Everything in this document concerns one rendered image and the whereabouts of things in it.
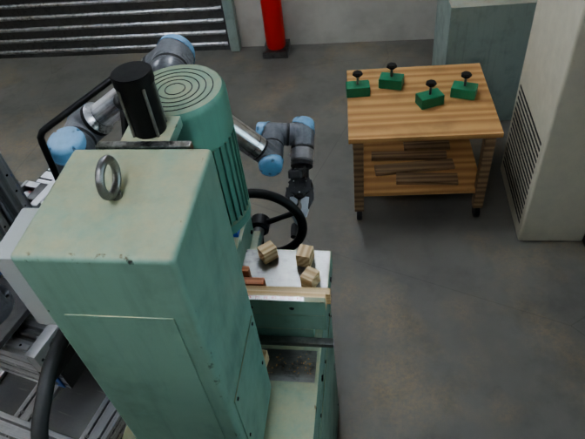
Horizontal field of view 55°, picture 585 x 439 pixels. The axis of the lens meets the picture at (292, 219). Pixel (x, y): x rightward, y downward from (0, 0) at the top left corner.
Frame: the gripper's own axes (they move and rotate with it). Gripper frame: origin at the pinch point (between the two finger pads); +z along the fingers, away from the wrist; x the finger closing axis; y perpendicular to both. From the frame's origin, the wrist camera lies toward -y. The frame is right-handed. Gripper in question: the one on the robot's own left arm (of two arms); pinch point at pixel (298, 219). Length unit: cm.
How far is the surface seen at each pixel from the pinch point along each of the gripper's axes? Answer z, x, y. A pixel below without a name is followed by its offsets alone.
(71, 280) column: 35, 15, -101
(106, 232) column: 29, 10, -102
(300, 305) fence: 30.5, -6.7, -36.7
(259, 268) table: 20.2, 5.8, -26.3
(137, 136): 12, 12, -93
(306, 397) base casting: 51, -8, -32
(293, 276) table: 22.2, -3.4, -27.4
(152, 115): 10, 8, -96
